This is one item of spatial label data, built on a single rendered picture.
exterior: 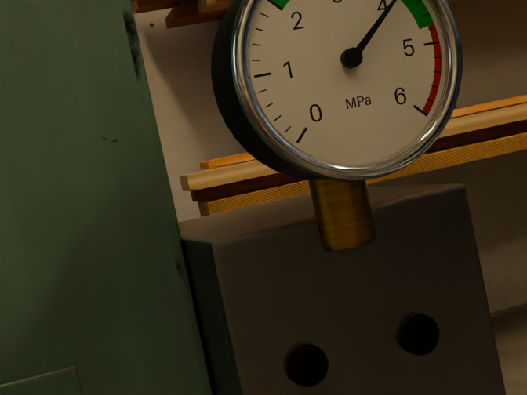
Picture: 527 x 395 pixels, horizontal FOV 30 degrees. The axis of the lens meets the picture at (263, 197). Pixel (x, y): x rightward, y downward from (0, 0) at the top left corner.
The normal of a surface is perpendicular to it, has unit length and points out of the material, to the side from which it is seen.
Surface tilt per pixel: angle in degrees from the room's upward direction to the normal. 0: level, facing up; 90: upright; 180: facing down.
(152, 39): 90
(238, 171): 89
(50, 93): 90
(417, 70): 90
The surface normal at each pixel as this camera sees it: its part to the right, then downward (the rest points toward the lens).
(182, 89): 0.22, 0.00
